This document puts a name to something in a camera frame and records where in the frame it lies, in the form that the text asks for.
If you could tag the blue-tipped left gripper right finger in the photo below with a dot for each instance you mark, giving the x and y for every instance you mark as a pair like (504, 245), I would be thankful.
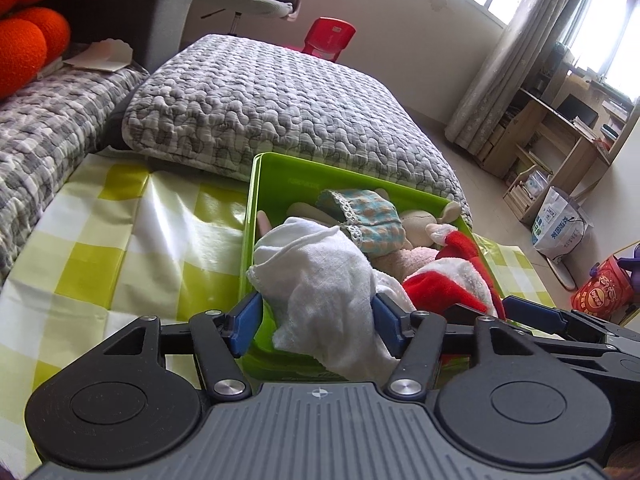
(415, 339)

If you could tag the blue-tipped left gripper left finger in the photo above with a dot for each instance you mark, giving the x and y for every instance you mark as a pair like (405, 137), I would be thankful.
(219, 339)

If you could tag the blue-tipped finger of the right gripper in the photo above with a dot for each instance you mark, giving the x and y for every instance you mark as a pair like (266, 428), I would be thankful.
(570, 325)

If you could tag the red santa hat plush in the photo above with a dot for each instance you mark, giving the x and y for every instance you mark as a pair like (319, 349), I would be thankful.
(457, 275)

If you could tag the pink fuzzy sock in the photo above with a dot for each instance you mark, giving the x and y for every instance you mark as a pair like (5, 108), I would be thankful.
(404, 262)

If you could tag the white cloth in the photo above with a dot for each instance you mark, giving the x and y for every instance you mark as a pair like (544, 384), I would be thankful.
(319, 287)

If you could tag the red snack bag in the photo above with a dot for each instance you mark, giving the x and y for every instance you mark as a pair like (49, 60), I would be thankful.
(612, 286)

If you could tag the white paper shopping bag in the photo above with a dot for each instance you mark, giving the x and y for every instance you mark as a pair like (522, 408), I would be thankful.
(560, 225)

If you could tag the teal checkered fabric doll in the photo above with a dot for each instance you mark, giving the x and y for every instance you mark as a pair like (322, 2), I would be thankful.
(367, 218)

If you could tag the yellow checkered plastic tablecloth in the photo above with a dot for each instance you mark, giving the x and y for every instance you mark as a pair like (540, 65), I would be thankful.
(126, 236)

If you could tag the green plastic storage bin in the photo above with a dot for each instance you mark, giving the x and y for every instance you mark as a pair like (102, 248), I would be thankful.
(276, 183)

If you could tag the wooden desk with shelves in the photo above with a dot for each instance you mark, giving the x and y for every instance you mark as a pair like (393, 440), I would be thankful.
(561, 123)

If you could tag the grey quilted cushion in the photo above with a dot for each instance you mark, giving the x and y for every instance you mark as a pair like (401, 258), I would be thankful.
(223, 100)

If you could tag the grey quilted sofa cover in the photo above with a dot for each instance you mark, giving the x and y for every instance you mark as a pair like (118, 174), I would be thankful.
(47, 129)

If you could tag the white paper scrap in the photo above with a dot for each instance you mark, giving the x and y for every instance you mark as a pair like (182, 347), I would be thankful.
(109, 55)

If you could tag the red plastic chair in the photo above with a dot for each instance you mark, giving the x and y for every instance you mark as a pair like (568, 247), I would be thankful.
(328, 38)

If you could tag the grey window curtain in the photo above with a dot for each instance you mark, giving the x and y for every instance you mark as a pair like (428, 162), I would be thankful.
(532, 33)

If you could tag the grey sofa armrest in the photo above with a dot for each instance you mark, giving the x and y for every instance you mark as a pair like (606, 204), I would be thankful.
(153, 28)

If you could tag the orange carrot plush pillow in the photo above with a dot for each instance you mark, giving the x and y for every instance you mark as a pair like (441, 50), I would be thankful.
(32, 37)

